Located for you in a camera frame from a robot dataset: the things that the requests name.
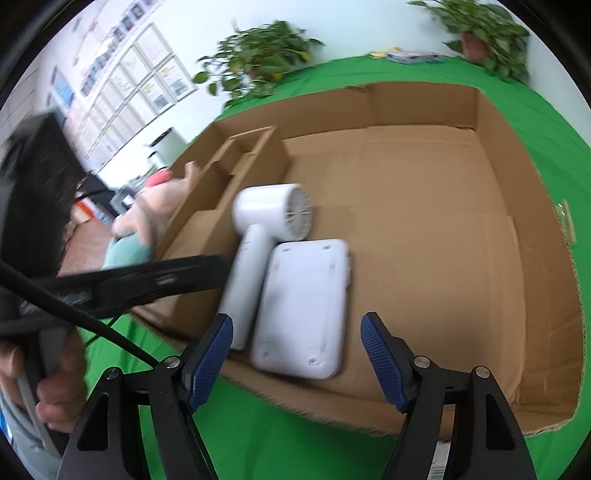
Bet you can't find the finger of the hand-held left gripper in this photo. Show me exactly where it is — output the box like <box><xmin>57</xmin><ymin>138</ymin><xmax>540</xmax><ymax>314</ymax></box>
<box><xmin>55</xmin><ymin>254</ymin><xmax>234</xmax><ymax>319</ymax></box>

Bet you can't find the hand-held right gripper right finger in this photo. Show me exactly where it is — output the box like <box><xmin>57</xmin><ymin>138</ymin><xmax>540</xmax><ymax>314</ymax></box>
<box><xmin>360</xmin><ymin>312</ymin><xmax>539</xmax><ymax>480</ymax></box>

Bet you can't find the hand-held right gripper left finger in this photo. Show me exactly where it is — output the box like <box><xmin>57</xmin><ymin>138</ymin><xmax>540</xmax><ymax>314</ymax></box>
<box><xmin>55</xmin><ymin>313</ymin><xmax>234</xmax><ymax>480</ymax></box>

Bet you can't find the pink pig plush toy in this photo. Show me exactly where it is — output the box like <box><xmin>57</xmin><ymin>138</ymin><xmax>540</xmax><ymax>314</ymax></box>
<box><xmin>102</xmin><ymin>161</ymin><xmax>201</xmax><ymax>271</ymax></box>

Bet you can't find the white rectangular device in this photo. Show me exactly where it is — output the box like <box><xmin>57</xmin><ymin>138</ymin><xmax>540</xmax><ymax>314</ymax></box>
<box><xmin>249</xmin><ymin>239</ymin><xmax>350</xmax><ymax>380</ymax></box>

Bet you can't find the cardboard divider insert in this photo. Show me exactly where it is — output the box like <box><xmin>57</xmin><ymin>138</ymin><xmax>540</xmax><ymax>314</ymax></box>
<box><xmin>154</xmin><ymin>126</ymin><xmax>293</xmax><ymax>278</ymax></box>

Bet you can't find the white hair dryer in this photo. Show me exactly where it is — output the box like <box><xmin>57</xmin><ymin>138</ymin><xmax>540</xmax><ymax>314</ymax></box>
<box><xmin>216</xmin><ymin>183</ymin><xmax>315</xmax><ymax>352</ymax></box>

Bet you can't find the brown cardboard box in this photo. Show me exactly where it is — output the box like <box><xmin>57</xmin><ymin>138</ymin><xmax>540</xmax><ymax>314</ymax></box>
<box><xmin>124</xmin><ymin>82</ymin><xmax>583</xmax><ymax>437</ymax></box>

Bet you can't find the person's left hand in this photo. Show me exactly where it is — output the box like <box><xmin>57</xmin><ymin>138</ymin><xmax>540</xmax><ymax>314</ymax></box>
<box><xmin>0</xmin><ymin>327</ymin><xmax>88</xmax><ymax>435</ymax></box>

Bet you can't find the grey plastic stool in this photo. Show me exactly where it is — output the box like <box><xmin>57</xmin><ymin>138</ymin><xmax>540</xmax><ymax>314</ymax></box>
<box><xmin>113</xmin><ymin>182</ymin><xmax>139</xmax><ymax>213</ymax></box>

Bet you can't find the row of blue notice boards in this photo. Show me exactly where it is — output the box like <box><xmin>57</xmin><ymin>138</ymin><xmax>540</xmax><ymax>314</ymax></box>
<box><xmin>46</xmin><ymin>65</ymin><xmax>75</xmax><ymax>125</ymax></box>

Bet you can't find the white mug with black lid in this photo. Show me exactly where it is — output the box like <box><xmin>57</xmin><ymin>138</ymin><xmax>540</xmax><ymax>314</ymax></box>
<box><xmin>148</xmin><ymin>128</ymin><xmax>190</xmax><ymax>171</ymax></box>

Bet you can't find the group of framed documents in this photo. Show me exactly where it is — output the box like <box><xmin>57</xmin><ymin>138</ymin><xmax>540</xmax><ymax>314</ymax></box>
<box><xmin>69</xmin><ymin>21</ymin><xmax>195</xmax><ymax>162</ymax></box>

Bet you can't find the row of portrait photos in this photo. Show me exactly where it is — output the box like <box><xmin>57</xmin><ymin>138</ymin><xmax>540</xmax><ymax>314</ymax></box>
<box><xmin>78</xmin><ymin>0</ymin><xmax>162</xmax><ymax>47</ymax></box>

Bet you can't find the large bushy potted plant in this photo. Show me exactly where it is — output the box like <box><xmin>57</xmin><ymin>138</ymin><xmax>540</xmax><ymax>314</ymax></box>
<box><xmin>193</xmin><ymin>19</ymin><xmax>326</xmax><ymax>109</ymax></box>

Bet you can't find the patterned tissue packet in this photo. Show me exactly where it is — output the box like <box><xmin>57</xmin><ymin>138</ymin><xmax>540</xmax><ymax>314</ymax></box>
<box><xmin>385</xmin><ymin>50</ymin><xmax>445</xmax><ymax>64</ymax></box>

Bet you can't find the small potted plant, brown pot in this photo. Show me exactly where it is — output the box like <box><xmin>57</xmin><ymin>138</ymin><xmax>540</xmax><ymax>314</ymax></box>
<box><xmin>409</xmin><ymin>0</ymin><xmax>532</xmax><ymax>84</ymax></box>

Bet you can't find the black cable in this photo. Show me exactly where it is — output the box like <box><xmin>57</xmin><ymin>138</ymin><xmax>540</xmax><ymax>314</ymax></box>
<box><xmin>0</xmin><ymin>261</ymin><xmax>160</xmax><ymax>370</ymax></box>

